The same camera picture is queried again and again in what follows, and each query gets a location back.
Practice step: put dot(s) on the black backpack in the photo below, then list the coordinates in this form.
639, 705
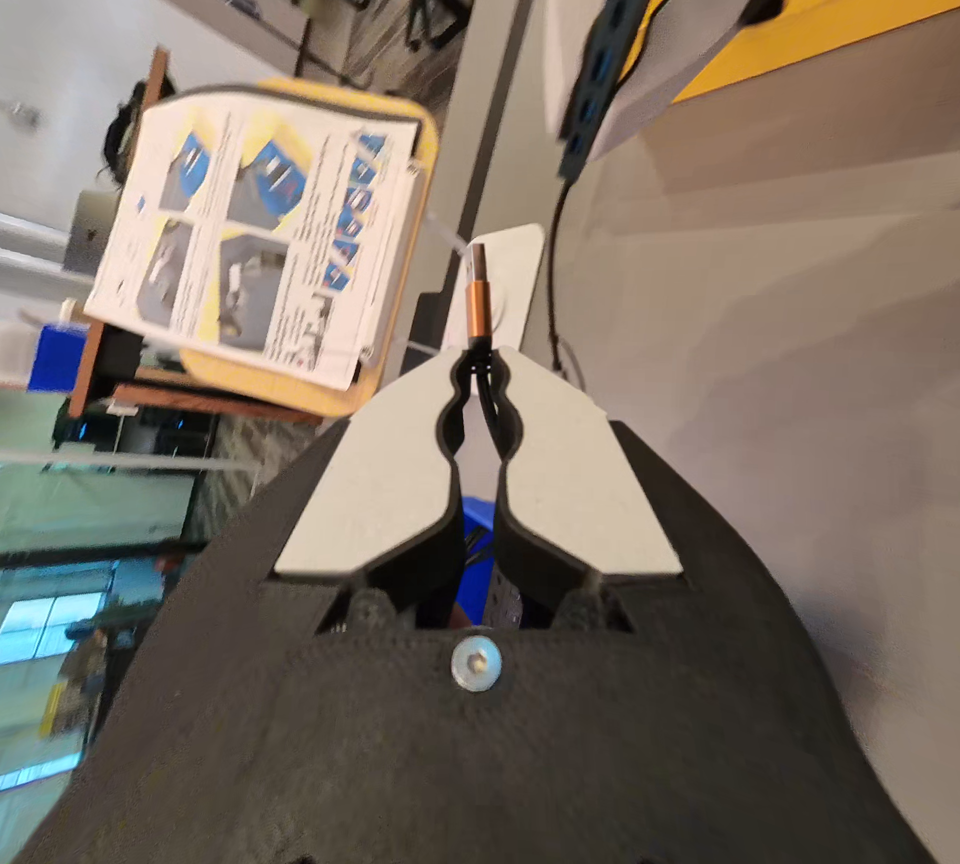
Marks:
131, 129

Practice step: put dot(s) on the printed instruction sheet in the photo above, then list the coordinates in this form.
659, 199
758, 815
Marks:
247, 241

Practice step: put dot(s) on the brown wooden desk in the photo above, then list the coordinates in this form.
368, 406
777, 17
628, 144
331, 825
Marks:
187, 400

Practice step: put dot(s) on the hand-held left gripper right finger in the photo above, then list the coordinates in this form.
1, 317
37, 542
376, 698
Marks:
585, 496

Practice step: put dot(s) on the blue box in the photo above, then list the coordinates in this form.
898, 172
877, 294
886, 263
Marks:
60, 358

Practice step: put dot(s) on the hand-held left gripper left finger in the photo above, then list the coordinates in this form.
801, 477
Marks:
375, 489

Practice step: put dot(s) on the dark grey usb hub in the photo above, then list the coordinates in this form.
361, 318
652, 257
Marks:
600, 54

